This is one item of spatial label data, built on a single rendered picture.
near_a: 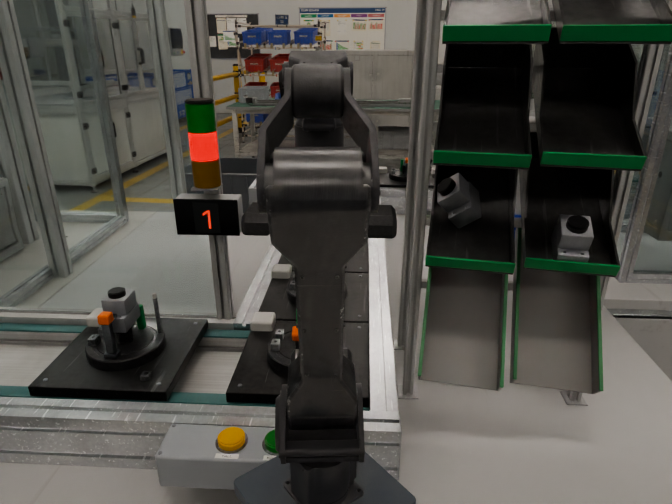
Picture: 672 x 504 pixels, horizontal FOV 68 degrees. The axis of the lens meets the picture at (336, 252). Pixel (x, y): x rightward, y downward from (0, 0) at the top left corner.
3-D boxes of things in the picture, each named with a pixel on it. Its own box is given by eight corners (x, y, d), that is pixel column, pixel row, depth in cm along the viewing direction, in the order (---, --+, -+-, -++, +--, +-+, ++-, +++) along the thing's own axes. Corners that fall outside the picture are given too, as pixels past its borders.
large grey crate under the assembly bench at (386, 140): (426, 150, 607) (427, 132, 598) (375, 149, 614) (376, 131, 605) (424, 144, 644) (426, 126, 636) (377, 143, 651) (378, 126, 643)
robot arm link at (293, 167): (376, 174, 31) (368, 127, 36) (259, 174, 31) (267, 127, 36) (357, 439, 52) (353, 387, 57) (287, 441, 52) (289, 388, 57)
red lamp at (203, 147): (214, 162, 90) (212, 134, 88) (187, 161, 90) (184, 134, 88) (222, 156, 95) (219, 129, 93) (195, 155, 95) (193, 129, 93)
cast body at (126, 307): (126, 333, 90) (120, 298, 88) (102, 332, 91) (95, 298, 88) (145, 310, 98) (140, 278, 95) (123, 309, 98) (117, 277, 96)
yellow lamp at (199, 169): (217, 189, 92) (214, 162, 90) (190, 188, 92) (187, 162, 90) (224, 182, 96) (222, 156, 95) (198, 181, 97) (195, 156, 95)
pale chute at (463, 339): (499, 391, 81) (503, 387, 77) (417, 379, 84) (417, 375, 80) (506, 234, 91) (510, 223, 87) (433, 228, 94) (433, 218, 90)
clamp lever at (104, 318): (114, 354, 89) (107, 316, 86) (103, 354, 89) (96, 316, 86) (123, 343, 92) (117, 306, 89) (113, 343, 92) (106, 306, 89)
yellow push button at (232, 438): (242, 456, 73) (241, 446, 72) (215, 455, 73) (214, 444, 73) (248, 436, 77) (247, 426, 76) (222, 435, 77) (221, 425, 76)
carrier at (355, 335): (369, 408, 83) (371, 343, 78) (226, 402, 84) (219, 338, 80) (368, 330, 105) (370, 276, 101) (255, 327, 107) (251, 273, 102)
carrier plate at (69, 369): (167, 401, 85) (165, 391, 84) (29, 396, 86) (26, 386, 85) (208, 326, 107) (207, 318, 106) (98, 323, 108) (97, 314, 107)
